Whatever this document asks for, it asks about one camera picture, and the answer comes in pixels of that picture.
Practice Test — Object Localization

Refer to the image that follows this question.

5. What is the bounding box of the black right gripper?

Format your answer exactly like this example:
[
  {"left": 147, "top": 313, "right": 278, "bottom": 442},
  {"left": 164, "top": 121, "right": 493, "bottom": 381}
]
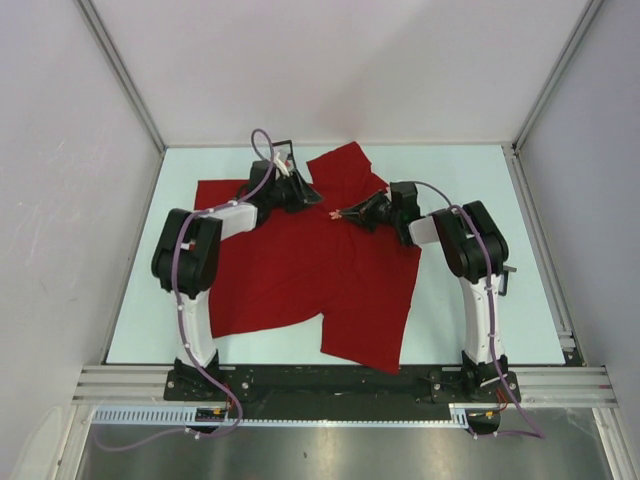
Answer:
[{"left": 339, "top": 190, "right": 401, "bottom": 232}]

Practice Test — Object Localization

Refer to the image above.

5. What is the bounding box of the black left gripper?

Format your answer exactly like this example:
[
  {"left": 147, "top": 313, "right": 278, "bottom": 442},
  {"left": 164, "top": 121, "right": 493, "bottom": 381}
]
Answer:
[{"left": 266, "top": 168, "right": 322, "bottom": 215}]

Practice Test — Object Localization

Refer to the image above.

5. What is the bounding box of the red t-shirt garment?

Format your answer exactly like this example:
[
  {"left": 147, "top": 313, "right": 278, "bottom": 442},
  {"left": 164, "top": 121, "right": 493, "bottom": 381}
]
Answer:
[{"left": 209, "top": 142, "right": 421, "bottom": 374}]

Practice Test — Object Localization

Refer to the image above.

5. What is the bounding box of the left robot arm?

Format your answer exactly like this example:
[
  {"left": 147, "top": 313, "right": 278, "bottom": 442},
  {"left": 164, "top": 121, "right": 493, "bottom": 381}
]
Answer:
[{"left": 151, "top": 154, "right": 322, "bottom": 401}]

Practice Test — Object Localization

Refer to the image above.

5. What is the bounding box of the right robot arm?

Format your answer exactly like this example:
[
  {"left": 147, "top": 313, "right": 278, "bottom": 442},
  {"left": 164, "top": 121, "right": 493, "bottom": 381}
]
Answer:
[{"left": 335, "top": 181, "right": 518, "bottom": 403}]

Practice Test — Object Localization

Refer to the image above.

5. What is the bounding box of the small black open box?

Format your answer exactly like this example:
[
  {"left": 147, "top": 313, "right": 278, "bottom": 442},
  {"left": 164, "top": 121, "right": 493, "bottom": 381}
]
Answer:
[{"left": 273, "top": 140, "right": 296, "bottom": 173}]

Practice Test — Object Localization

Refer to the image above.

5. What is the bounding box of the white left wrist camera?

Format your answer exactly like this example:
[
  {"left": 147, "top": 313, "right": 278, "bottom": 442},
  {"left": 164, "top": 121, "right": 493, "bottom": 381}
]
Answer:
[{"left": 273, "top": 150, "right": 290, "bottom": 177}]

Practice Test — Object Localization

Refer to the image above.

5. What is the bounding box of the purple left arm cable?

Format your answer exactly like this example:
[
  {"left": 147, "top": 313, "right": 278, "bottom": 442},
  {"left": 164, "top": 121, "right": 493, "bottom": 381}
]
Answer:
[{"left": 94, "top": 128, "right": 281, "bottom": 451}]

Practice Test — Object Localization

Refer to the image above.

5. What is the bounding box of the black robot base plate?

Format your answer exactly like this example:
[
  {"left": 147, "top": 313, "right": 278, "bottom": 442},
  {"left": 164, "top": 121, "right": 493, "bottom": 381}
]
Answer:
[{"left": 183, "top": 365, "right": 498, "bottom": 416}]

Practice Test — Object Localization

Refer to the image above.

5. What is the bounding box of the grey slotted cable duct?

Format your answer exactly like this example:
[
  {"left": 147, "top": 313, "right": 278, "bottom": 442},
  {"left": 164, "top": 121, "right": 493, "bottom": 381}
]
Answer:
[{"left": 92, "top": 404, "right": 499, "bottom": 429}]

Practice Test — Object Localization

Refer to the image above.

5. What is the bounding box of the aluminium frame rail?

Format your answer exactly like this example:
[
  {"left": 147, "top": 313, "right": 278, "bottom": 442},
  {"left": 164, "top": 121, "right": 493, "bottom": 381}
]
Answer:
[{"left": 72, "top": 365, "right": 618, "bottom": 408}]

